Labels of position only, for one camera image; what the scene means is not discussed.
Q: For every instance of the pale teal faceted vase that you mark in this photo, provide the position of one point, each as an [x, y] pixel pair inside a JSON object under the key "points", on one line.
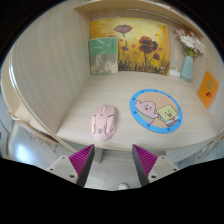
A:
{"points": [[187, 69]]}

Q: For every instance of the green and beige book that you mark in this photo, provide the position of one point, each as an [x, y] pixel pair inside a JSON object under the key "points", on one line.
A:
{"points": [[103, 55]]}

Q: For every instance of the pink computer mouse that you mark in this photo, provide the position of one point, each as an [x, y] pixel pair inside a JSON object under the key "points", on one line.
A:
{"points": [[104, 123]]}

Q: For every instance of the pink and white flower bouquet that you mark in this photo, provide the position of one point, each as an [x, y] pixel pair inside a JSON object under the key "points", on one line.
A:
{"points": [[190, 41]]}

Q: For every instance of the yellow poppy flower painting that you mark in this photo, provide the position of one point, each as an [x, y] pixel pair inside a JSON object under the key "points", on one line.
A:
{"points": [[140, 33]]}

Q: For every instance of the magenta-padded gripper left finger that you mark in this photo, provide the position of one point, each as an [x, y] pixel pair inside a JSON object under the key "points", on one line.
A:
{"points": [[81, 160]]}

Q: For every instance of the white power strip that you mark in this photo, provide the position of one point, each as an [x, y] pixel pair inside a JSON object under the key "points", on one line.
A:
{"points": [[174, 71]]}

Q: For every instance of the wooden shelf with decorations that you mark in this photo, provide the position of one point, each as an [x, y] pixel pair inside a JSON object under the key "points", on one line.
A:
{"points": [[110, 5]]}

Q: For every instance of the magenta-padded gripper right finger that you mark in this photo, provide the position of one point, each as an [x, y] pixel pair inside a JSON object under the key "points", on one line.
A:
{"points": [[145, 160]]}

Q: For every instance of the orange booklet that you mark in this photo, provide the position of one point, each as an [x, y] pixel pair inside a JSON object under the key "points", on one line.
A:
{"points": [[208, 90]]}

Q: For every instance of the white light bar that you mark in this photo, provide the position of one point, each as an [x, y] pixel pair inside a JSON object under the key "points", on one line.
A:
{"points": [[153, 14]]}

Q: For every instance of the round cartoon mouse pad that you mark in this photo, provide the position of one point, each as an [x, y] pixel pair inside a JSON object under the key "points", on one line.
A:
{"points": [[150, 110]]}

